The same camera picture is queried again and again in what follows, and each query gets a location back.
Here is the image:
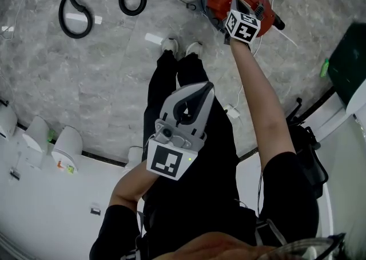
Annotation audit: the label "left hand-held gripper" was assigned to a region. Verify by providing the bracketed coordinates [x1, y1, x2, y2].
[146, 81, 216, 181]

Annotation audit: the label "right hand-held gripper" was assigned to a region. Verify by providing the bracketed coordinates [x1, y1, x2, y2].
[225, 0, 262, 44]

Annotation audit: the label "red vacuum cleaner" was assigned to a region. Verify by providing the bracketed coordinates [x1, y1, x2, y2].
[201, 0, 286, 39]

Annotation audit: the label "person's left forearm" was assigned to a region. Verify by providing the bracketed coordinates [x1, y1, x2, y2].
[108, 161, 161, 211]

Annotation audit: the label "person's right forearm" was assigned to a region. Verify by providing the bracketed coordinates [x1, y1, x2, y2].
[229, 37, 297, 169]

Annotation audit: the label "white power adapter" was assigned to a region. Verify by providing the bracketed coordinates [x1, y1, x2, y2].
[224, 103, 242, 120]

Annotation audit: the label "person's right white shoe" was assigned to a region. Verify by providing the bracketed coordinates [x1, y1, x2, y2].
[185, 42, 204, 60]

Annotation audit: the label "person's white shoe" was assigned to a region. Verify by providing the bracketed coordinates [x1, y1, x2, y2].
[185, 42, 204, 60]
[161, 38, 180, 60]

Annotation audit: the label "person's left white shoe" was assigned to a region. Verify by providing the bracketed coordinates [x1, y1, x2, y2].
[161, 38, 180, 60]

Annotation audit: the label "white toilet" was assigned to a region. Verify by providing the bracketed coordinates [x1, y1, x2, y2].
[123, 145, 144, 175]
[22, 115, 51, 154]
[0, 103, 18, 140]
[51, 125, 84, 174]

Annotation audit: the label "person's black clothing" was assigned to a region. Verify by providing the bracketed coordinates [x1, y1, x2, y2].
[89, 50, 320, 260]

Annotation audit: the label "bright green tag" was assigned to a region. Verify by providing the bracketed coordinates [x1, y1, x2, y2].
[319, 58, 330, 78]

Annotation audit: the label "dark green board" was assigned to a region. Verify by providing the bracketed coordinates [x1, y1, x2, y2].
[327, 21, 366, 109]

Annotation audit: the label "clear glasses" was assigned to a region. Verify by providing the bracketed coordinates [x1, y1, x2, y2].
[270, 232, 347, 260]

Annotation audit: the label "black vacuum hose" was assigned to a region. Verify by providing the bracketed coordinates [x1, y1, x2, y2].
[58, 0, 213, 39]

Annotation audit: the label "thin white cable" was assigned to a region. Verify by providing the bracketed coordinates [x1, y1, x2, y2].
[0, 0, 35, 41]

